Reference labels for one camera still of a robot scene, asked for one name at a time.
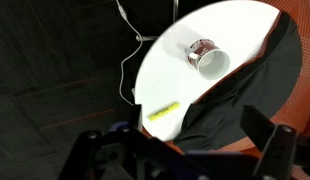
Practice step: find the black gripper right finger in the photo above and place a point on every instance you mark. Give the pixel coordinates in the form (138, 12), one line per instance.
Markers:
(276, 146)

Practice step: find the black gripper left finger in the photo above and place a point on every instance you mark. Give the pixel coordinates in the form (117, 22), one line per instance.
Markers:
(128, 156)

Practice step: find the yellow highlighter marker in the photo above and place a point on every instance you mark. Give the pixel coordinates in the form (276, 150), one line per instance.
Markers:
(163, 111)

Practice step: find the white patterned mug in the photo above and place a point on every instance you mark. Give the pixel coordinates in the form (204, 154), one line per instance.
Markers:
(211, 63)

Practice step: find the black cloth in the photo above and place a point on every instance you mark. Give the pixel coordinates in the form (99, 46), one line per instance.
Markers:
(248, 96)

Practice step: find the metal table base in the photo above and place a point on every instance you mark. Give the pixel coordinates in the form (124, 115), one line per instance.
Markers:
(148, 38)

